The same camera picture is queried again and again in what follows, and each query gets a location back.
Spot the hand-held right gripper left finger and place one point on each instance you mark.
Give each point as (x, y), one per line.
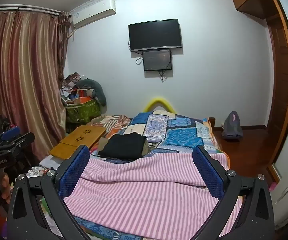
(75, 170)

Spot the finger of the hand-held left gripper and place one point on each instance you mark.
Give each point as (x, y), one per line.
(10, 132)
(21, 139)

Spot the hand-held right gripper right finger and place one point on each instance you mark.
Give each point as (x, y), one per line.
(207, 172)

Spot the pink striped pants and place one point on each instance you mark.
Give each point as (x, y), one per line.
(146, 192)

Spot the person's left hand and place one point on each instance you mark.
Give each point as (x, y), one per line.
(6, 190)

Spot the orange green fleece blanket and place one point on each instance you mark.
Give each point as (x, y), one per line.
(217, 150)

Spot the white cloth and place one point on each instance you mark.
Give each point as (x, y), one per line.
(46, 161)

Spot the blue patchwork bedspread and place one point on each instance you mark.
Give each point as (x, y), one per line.
(178, 135)

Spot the grey backpack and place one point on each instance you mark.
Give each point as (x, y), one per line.
(231, 127)

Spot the black folded clothes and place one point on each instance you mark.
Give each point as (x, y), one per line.
(124, 145)

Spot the green storage bag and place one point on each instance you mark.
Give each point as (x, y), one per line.
(84, 111)

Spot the orange striped blanket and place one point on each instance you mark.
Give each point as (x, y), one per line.
(114, 121)

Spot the striped brown curtain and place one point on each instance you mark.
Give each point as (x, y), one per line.
(21, 67)

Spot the pink plastic item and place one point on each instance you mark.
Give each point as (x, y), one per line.
(273, 187)

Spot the orange box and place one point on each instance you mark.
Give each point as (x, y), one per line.
(84, 100)

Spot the pile of papers and cloths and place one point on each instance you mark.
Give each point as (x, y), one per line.
(70, 82)

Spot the yellow foam tube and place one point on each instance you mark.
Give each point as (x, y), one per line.
(158, 100)

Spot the brown wooden door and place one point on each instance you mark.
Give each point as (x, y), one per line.
(281, 80)

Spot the small black monitor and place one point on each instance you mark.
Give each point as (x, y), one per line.
(157, 60)

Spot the white air conditioner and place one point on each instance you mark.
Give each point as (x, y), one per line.
(94, 13)

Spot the wooden bed frame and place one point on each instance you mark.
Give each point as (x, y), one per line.
(211, 122)

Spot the white curtain rail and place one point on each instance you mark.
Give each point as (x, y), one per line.
(21, 7)

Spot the black wall television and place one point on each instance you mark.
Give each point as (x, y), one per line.
(155, 35)

